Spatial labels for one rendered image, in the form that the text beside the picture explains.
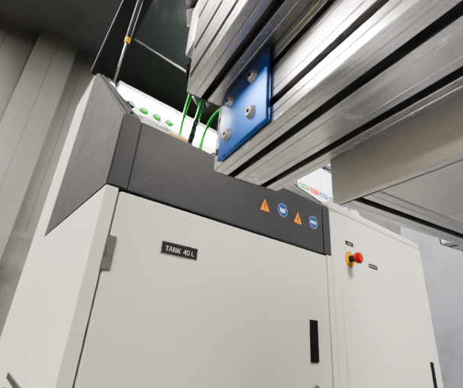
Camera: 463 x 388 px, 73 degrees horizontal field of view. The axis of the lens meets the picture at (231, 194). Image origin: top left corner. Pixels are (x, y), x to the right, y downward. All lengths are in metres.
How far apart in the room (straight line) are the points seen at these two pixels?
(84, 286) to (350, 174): 0.44
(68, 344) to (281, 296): 0.48
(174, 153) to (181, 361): 0.41
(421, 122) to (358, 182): 0.07
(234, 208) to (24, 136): 2.32
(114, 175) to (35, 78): 2.58
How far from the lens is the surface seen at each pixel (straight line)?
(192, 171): 0.71
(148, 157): 0.66
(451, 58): 0.25
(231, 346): 0.72
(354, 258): 1.08
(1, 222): 2.66
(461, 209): 0.36
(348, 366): 1.04
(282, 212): 0.88
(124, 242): 0.60
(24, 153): 2.82
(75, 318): 0.57
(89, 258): 0.58
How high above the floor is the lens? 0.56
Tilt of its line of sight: 23 degrees up
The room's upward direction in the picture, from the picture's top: 4 degrees clockwise
